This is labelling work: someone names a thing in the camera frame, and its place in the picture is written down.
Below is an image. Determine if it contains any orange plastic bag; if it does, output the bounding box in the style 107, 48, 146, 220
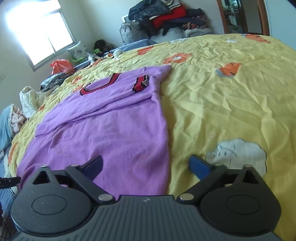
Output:
50, 59, 75, 75

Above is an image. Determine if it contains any leopard print garment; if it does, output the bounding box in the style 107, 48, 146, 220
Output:
40, 72, 70, 92

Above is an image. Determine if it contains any green plastic stool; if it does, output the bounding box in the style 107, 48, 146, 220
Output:
71, 49, 101, 63

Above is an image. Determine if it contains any blue quilted blanket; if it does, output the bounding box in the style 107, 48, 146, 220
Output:
74, 39, 156, 71

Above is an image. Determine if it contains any pile of folded clothes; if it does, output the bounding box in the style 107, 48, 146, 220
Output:
128, 1, 212, 37

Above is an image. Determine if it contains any white fluffy ball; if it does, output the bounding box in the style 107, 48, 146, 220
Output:
113, 49, 122, 58

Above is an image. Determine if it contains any floral white pillow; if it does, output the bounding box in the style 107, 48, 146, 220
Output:
67, 41, 89, 59

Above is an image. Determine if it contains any yellow floral bed quilt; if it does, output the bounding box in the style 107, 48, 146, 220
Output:
8, 34, 295, 240

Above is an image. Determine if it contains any purple sweater red collar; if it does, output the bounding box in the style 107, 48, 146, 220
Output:
17, 65, 171, 197

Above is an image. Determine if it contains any window with grey frame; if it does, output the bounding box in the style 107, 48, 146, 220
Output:
6, 1, 75, 70

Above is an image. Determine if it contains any white quilted jacket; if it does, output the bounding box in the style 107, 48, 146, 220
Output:
19, 86, 47, 118

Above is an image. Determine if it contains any checkered black white bag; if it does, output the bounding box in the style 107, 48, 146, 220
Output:
119, 22, 149, 45

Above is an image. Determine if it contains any wooden door frame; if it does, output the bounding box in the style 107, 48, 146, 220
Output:
217, 0, 270, 36

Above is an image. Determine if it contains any light blue cloth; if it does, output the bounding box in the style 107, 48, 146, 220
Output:
1, 104, 15, 151

